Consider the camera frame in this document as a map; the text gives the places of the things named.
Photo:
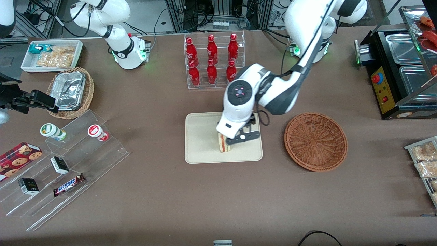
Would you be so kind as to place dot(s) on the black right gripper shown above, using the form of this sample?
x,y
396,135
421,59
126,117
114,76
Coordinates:
x,y
21,101

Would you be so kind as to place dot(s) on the Snickers chocolate bar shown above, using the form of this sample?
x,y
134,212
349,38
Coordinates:
x,y
68,185

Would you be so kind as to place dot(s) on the green yogurt cup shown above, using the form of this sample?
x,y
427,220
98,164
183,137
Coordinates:
x,y
51,131

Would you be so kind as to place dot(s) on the small grey device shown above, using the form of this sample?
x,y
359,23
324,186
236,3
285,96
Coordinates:
x,y
222,243

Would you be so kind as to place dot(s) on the clear snack bag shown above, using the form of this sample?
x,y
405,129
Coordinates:
x,y
425,151
426,169

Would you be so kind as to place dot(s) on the tray of packaged snacks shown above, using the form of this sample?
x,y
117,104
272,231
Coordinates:
x,y
426,181

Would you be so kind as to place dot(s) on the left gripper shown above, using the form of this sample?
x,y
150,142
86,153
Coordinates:
x,y
252,122

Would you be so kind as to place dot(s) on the green snack packet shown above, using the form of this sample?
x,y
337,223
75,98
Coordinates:
x,y
37,48

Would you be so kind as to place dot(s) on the clear acrylic bottle rack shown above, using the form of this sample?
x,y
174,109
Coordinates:
x,y
220,58

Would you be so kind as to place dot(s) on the steel food pan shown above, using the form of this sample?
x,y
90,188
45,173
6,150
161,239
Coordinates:
x,y
414,83
403,48

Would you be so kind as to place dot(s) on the triangular sandwich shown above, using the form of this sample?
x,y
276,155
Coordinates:
x,y
223,145

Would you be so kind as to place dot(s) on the white power strip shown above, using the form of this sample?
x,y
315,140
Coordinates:
x,y
220,24

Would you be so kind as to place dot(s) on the black food warmer machine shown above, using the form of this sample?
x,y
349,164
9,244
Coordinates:
x,y
382,92

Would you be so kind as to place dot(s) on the light wicker basket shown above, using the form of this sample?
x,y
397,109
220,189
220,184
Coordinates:
x,y
88,92

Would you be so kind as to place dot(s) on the small black carton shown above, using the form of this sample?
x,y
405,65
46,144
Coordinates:
x,y
59,165
28,186

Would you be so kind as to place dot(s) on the red tartan cookie box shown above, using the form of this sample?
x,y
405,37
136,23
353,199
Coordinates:
x,y
18,157

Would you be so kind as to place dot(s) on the beige rectangular tray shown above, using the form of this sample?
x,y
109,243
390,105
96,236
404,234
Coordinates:
x,y
205,143

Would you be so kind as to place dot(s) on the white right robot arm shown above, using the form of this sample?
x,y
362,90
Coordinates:
x,y
119,44

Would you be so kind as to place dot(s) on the white rectangular bin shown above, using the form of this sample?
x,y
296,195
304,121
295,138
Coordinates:
x,y
25,63

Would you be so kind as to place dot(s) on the brown wicker basket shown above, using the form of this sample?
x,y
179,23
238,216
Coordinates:
x,y
315,141

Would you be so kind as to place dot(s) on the clear acrylic tiered shelf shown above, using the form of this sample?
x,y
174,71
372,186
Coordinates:
x,y
85,164

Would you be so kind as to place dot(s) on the red cola bottle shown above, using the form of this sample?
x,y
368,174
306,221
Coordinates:
x,y
231,72
211,73
194,73
212,49
233,48
191,51

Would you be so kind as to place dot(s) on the clear chips bag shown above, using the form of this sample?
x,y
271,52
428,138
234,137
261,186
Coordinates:
x,y
58,56

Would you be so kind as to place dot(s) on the red emergency stop button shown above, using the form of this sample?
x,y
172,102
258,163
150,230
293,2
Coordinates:
x,y
377,79

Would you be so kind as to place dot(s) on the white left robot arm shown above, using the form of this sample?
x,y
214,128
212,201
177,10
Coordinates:
x,y
307,34

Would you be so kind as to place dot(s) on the red strawberry yogurt cup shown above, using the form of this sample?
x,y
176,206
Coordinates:
x,y
96,132

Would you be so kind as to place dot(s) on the aluminium foil tray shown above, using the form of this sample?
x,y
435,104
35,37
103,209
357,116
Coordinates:
x,y
70,90

